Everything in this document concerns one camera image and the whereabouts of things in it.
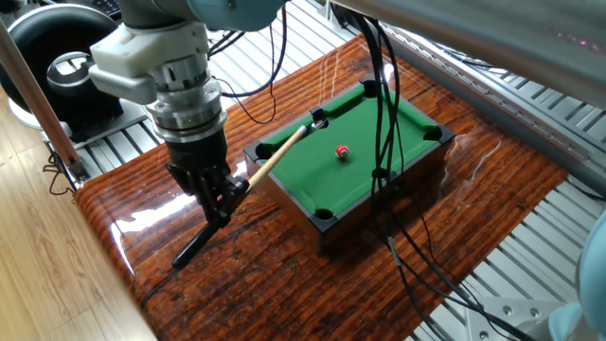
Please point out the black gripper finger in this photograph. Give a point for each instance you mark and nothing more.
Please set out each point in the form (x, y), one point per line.
(237, 189)
(203, 199)

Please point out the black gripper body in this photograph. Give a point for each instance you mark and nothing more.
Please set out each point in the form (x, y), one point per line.
(199, 151)

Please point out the red white pool ball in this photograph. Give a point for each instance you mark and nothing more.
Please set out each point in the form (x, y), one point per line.
(342, 151)

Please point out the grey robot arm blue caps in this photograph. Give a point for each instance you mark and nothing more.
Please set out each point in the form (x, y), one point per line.
(473, 42)

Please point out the mini green pool table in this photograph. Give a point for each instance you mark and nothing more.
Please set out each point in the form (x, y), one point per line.
(331, 189)

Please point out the black keyboard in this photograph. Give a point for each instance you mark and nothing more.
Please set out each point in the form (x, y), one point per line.
(109, 5)

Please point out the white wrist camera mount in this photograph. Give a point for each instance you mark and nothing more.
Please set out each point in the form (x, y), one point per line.
(142, 52)

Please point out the slanted frame post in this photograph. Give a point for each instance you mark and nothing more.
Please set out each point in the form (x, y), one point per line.
(38, 104)

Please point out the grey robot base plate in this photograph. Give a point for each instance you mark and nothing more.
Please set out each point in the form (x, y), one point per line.
(492, 322)

